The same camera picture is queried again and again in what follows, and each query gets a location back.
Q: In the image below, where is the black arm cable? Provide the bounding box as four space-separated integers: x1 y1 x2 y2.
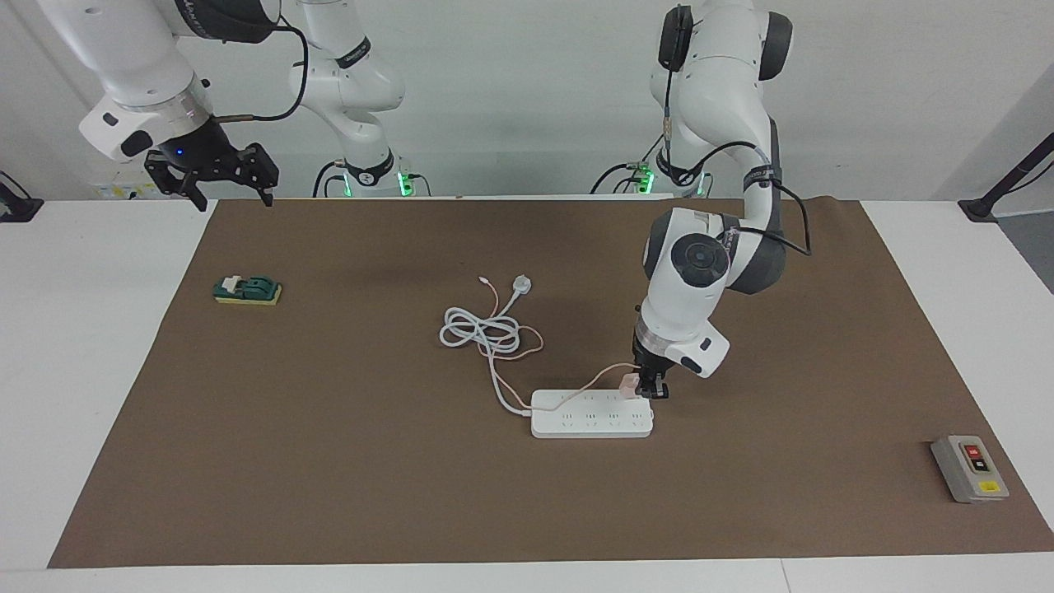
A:
659 70 814 256
210 21 310 124

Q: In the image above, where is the pink charging cable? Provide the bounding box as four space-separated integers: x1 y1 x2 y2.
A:
478 277 641 404

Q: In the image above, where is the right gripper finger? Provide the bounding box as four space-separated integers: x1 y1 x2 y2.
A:
145 152 207 212
235 143 279 207

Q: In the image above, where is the white power strip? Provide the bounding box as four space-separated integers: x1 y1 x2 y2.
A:
529 389 655 440

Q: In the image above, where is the black base cable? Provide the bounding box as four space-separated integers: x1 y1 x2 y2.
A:
590 161 660 196
311 159 351 198

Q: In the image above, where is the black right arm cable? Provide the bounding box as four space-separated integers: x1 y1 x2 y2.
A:
210 21 310 124

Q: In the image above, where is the white box with yellow labels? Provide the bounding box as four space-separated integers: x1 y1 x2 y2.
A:
91 177 161 201

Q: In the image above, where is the grey on-off switch box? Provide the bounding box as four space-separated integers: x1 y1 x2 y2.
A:
930 435 1010 504

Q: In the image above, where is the white power strip cable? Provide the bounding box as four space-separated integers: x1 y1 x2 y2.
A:
439 276 534 417

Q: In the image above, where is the black clamp stand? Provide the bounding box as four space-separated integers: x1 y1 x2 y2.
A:
958 132 1054 223
0 170 44 224

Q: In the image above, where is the brown table mat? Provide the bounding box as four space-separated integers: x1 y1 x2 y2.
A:
47 198 1054 569

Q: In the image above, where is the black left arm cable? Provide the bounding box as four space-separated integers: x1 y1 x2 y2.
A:
659 70 814 256

